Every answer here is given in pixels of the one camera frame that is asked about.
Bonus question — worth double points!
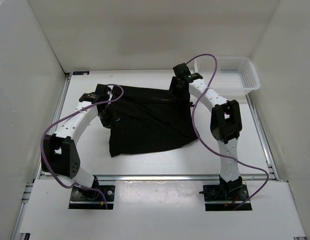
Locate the aluminium right rail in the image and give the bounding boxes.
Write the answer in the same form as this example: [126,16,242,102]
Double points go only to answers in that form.
[246,92,308,240]

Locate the black shorts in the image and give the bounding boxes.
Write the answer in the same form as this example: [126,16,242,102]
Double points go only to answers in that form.
[109,85,197,157]

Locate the purple cable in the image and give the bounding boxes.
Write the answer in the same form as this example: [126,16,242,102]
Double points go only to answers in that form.
[41,83,125,189]
[186,53,270,211]

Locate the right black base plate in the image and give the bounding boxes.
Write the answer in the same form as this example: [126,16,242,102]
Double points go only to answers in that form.
[199,184,252,212]

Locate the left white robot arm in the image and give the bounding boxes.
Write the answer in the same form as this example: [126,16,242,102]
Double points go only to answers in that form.
[40,84,124,200]

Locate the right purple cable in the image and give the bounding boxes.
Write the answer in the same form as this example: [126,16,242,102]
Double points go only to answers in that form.
[186,53,270,211]

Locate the aluminium left rail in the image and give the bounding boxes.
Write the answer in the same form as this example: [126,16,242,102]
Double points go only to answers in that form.
[10,72,72,240]

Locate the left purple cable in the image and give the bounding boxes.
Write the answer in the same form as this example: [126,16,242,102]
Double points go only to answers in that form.
[41,83,125,189]

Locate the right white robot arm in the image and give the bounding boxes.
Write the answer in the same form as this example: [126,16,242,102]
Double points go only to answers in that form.
[169,63,242,200]

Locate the white plastic basket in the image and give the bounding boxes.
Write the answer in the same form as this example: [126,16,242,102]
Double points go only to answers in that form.
[194,56,260,100]

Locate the aluminium front rail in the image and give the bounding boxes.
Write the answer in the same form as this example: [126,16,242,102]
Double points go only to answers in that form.
[39,173,284,182]

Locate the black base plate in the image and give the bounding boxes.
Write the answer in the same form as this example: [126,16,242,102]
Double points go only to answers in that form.
[199,184,252,212]
[68,184,115,210]

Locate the aluminium rail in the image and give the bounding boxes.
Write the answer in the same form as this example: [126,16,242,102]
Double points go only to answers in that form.
[10,72,72,240]
[246,92,308,240]
[39,173,284,182]

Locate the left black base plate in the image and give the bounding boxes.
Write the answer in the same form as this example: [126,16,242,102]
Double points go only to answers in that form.
[68,184,115,210]

